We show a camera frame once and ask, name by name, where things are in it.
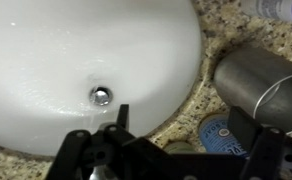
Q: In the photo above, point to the chrome sink drain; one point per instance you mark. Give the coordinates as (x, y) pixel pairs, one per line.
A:
(101, 95)

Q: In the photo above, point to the small bottle with blue cap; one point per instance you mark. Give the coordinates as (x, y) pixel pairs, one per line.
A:
(272, 8)

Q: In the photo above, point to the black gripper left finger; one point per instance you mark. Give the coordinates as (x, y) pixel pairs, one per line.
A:
(86, 150)

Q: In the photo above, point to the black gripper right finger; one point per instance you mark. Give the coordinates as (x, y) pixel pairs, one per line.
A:
(262, 143)

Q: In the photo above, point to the silver metal cup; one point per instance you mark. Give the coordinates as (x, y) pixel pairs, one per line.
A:
(252, 76)

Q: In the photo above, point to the white oval sink basin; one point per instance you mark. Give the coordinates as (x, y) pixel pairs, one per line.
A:
(69, 50)

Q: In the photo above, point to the blue label soap pump bottle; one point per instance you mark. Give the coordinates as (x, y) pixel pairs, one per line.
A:
(216, 133)

